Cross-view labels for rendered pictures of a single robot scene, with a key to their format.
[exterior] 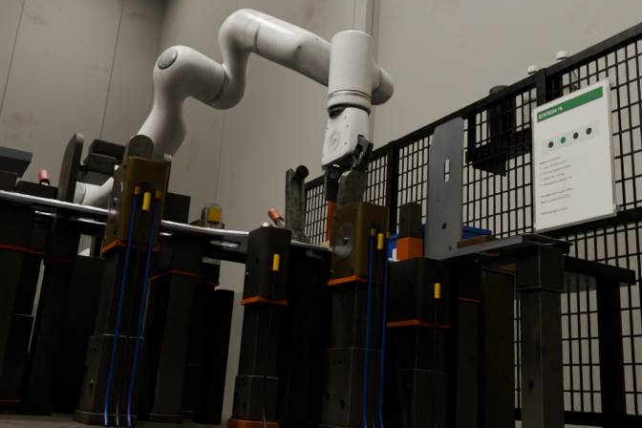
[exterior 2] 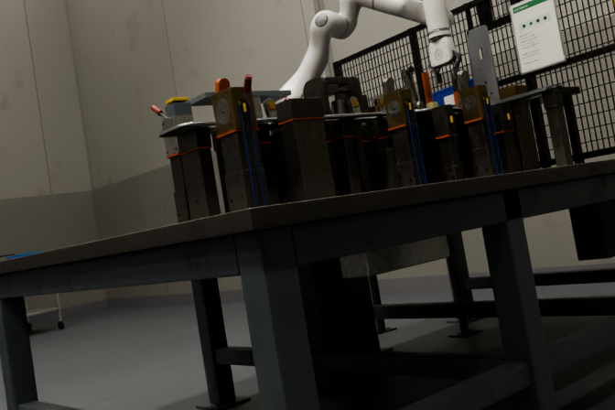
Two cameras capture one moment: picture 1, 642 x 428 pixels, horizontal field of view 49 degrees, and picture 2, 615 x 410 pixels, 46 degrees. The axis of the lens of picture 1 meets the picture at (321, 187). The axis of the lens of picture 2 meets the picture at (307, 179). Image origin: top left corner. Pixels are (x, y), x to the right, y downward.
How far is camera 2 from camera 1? 1.69 m
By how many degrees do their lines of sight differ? 16
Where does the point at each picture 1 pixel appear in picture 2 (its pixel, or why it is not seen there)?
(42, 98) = not seen: outside the picture
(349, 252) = (475, 108)
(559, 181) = (532, 46)
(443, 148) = (477, 42)
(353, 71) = (441, 17)
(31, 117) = not seen: outside the picture
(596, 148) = (550, 26)
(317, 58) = (412, 9)
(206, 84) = (340, 28)
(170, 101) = (326, 43)
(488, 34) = not seen: outside the picture
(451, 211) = (489, 74)
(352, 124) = (447, 46)
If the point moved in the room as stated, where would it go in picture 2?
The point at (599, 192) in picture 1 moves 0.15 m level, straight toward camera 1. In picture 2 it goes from (555, 49) to (558, 42)
